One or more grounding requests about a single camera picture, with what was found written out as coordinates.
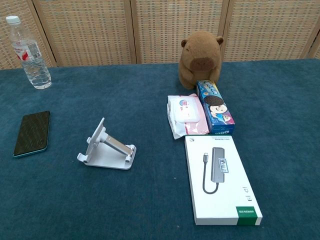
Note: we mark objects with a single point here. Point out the black smartphone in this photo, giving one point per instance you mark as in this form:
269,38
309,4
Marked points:
31,135

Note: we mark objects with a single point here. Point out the white folding phone stand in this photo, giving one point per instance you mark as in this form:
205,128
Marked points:
110,162

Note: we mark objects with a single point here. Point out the pink wet wipes pack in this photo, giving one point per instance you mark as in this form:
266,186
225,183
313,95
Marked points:
187,112

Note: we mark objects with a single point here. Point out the blue table cloth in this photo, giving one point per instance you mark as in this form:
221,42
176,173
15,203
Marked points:
125,100

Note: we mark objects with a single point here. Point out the blue Oreo cookie box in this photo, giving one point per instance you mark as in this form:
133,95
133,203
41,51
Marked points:
217,110

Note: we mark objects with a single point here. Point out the brown capybara plush toy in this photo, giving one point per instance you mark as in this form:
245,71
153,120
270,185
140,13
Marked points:
200,50

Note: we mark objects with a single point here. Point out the white USB hub box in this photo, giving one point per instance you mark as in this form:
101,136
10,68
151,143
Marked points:
225,175

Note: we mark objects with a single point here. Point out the woven bamboo folding screen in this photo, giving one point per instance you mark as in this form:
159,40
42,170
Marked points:
87,30

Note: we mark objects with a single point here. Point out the clear plastic water bottle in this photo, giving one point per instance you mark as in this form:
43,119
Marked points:
32,62

